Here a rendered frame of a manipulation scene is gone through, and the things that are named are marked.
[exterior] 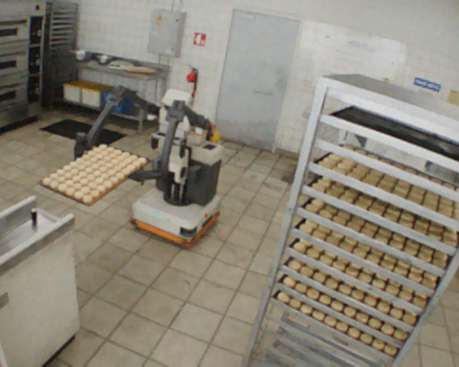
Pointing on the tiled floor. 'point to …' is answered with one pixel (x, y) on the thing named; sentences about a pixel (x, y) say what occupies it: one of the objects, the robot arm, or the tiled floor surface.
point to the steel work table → (114, 75)
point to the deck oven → (12, 63)
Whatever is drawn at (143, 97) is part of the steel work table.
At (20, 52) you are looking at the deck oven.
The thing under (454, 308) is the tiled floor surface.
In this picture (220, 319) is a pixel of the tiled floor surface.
